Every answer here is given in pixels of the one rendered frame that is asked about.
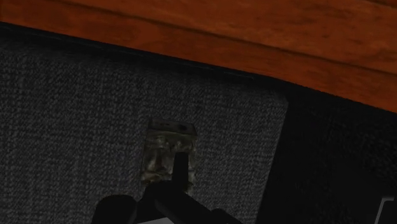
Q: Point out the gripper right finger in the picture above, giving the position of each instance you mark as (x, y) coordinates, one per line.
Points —
(180, 198)

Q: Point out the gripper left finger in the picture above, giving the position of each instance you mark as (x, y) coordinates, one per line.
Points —
(114, 211)

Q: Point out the dark grey fabric sofa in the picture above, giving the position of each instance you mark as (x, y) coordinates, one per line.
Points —
(77, 124)

